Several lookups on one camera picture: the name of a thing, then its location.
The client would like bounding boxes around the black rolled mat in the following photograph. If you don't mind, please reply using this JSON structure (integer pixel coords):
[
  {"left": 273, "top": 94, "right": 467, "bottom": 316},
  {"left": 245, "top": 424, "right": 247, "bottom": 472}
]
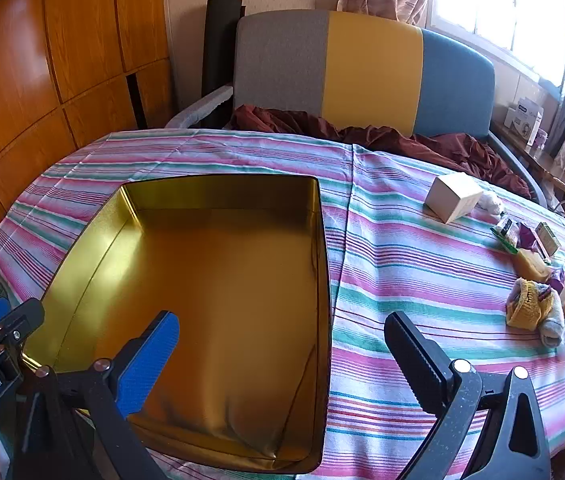
[{"left": 201, "top": 0, "right": 247, "bottom": 128}]

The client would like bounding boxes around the yellow knitted sock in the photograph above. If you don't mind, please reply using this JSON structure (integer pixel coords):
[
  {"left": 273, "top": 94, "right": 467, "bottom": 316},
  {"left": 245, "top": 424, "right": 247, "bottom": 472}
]
[{"left": 506, "top": 278, "right": 545, "bottom": 331}]

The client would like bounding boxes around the white blue carton box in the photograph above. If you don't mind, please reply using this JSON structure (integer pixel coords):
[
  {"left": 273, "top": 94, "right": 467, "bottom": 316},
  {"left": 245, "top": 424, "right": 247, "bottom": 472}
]
[{"left": 505, "top": 95, "right": 545, "bottom": 143}]

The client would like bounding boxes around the window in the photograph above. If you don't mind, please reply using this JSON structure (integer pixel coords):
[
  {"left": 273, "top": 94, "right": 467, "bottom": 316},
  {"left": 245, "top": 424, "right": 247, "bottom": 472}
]
[{"left": 427, "top": 0, "right": 565, "bottom": 91}]

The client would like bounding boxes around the small green white box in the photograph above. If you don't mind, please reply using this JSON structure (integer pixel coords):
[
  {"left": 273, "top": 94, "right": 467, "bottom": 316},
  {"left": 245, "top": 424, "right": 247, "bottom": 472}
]
[{"left": 535, "top": 222, "right": 562, "bottom": 259}]

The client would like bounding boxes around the maroon cloth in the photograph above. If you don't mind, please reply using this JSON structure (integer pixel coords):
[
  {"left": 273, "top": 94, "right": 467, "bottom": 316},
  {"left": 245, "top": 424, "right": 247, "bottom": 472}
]
[{"left": 225, "top": 105, "right": 533, "bottom": 196}]

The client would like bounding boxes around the wooden wardrobe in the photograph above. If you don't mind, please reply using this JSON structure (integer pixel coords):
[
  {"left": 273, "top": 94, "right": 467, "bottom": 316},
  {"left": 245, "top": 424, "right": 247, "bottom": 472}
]
[{"left": 0, "top": 0, "right": 178, "bottom": 281}]

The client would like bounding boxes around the striped tablecloth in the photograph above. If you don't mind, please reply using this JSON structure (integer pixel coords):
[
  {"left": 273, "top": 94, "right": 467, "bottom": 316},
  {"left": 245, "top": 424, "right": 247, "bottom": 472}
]
[{"left": 0, "top": 129, "right": 565, "bottom": 480}]

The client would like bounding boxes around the wooden side table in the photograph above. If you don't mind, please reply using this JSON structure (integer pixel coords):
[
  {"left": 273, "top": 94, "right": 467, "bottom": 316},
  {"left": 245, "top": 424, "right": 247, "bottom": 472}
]
[{"left": 489, "top": 117, "right": 565, "bottom": 206}]

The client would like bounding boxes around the grey sock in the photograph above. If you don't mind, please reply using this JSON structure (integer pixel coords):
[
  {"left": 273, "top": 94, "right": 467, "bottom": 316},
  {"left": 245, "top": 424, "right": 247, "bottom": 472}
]
[{"left": 532, "top": 284, "right": 565, "bottom": 347}]

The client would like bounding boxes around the rectangular gold tin box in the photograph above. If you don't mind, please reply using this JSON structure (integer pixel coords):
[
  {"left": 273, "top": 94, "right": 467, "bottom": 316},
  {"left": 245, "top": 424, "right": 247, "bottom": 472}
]
[{"left": 21, "top": 175, "right": 333, "bottom": 476}]

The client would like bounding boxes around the green snack packet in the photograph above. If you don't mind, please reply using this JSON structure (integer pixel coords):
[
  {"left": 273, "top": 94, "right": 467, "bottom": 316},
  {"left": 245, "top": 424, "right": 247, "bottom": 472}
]
[{"left": 491, "top": 214, "right": 522, "bottom": 252}]

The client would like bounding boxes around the white cardboard box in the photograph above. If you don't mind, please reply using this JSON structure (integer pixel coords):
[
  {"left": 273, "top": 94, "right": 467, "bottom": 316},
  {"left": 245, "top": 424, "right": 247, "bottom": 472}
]
[{"left": 423, "top": 172, "right": 484, "bottom": 224}]

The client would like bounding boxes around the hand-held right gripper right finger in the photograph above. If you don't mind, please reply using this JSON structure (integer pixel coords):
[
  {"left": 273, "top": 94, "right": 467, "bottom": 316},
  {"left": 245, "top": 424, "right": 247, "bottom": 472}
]
[{"left": 383, "top": 311, "right": 554, "bottom": 480}]

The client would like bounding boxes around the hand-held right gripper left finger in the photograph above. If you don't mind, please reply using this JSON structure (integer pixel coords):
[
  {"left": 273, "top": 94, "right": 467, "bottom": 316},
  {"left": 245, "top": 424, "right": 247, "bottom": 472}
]
[{"left": 12, "top": 310, "right": 182, "bottom": 480}]

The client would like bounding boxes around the grey yellow blue sofa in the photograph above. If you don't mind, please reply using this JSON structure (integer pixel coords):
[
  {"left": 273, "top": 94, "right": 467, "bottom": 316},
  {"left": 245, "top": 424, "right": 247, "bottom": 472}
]
[{"left": 165, "top": 10, "right": 550, "bottom": 206}]

